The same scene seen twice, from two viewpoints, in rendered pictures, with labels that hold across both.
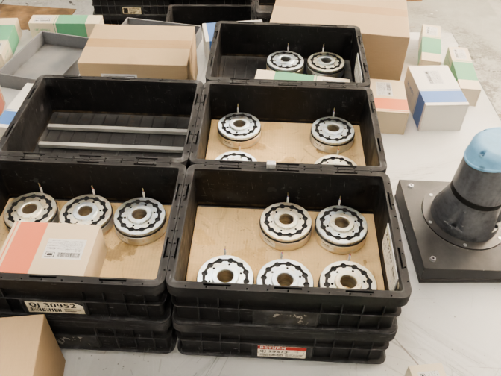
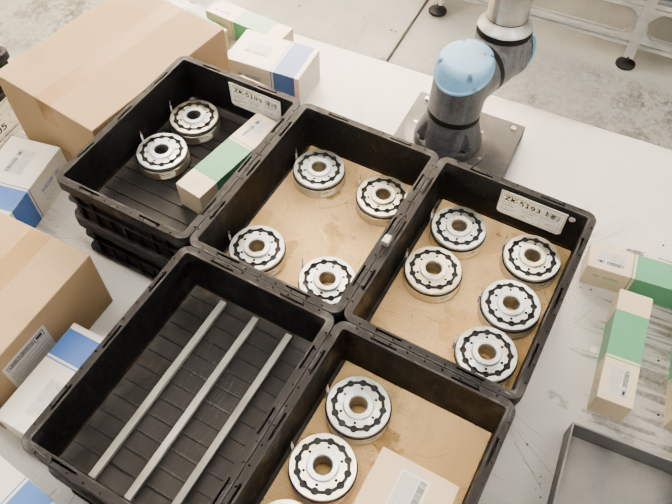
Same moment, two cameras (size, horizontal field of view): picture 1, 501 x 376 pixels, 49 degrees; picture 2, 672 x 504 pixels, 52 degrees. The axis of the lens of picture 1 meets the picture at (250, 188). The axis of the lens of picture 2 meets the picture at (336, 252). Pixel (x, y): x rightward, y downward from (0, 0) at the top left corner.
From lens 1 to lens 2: 0.86 m
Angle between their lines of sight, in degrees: 41
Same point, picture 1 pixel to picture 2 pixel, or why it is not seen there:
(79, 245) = (408, 478)
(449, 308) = not seen: hidden behind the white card
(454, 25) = not seen: outside the picture
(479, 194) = (475, 111)
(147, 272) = (432, 429)
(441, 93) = (288, 58)
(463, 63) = (241, 15)
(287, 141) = (297, 217)
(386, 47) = (209, 55)
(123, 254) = (394, 447)
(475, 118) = not seen: hidden behind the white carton
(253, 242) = (434, 312)
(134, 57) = (18, 310)
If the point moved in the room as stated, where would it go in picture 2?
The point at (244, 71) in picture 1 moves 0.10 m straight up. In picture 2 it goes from (135, 200) to (122, 165)
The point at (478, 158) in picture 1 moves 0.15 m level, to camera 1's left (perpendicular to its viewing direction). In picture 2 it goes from (468, 85) to (439, 133)
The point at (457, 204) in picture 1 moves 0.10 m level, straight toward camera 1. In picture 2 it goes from (458, 134) to (490, 163)
